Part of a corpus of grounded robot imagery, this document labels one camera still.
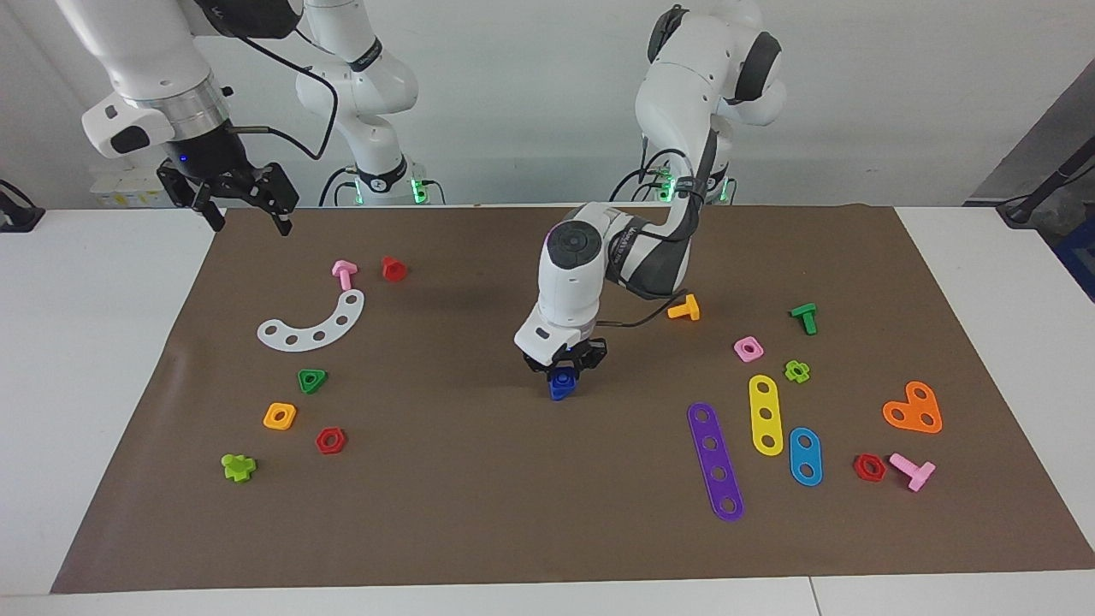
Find purple four-hole strip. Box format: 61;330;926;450
687;402;745;523

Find black clamp with cable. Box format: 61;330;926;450
0;180;45;234

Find brown table mat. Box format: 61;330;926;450
50;204;1095;595

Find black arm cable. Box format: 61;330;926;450
596;124;721;330
205;0;340;163

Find black stand with cable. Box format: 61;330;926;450
997;137;1095;228

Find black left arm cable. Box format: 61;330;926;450
596;124;721;330

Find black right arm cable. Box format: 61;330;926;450
205;0;340;163

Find blue two-hole strip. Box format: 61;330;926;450
788;427;824;488

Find dark grey partition panel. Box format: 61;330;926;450
965;60;1095;206

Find black base cables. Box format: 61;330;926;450
319;164;446;208
609;150;685;204

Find orange heart-shaped plate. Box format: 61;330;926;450
882;381;944;435

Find white curved five-hole strip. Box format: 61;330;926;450
257;289;366;353

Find yellow three-hole strip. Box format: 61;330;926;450
749;374;785;457

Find blue box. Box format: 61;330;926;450
1054;221;1095;302

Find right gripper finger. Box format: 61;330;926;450
192;181;227;234
257;163;300;238

